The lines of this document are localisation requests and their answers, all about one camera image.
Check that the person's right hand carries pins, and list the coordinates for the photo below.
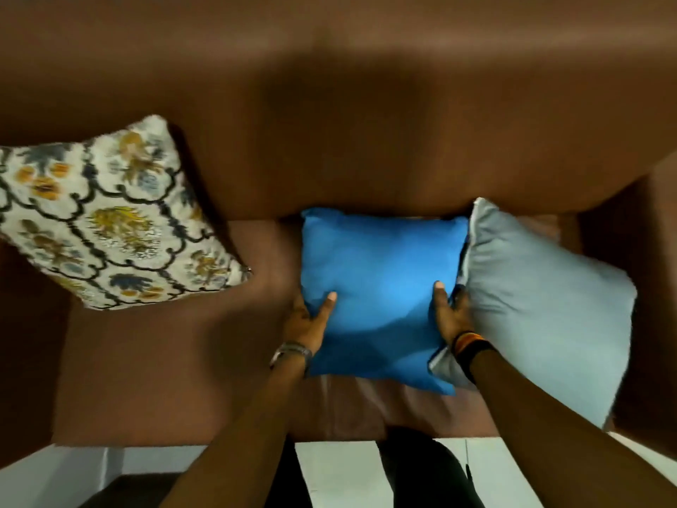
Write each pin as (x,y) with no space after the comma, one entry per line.
(452,317)

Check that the person's left hand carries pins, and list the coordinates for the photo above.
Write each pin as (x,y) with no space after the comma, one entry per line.
(301,325)

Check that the person's right thumb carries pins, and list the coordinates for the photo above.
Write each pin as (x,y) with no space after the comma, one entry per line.
(440,298)

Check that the person's left thumb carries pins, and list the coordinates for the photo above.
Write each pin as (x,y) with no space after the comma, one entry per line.
(325,307)

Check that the blue cushion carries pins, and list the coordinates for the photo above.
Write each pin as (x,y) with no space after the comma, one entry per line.
(381,296)

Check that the person's left forearm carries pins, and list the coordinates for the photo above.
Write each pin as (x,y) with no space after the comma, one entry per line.
(246,439)

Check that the person's right forearm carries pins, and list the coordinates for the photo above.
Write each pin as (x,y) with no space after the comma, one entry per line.
(560,439)

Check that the orange and black wristbands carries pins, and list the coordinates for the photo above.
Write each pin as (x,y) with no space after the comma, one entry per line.
(469,348)

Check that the light grey cushion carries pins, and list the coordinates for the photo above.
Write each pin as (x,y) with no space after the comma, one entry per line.
(545,312)

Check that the person's black trousers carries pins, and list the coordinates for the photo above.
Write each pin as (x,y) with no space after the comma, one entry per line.
(418,470)

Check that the brown sofa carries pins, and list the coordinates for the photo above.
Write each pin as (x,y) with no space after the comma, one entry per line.
(338,126)

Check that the floral patterned cushion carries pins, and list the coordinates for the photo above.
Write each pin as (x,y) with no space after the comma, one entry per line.
(106,216)

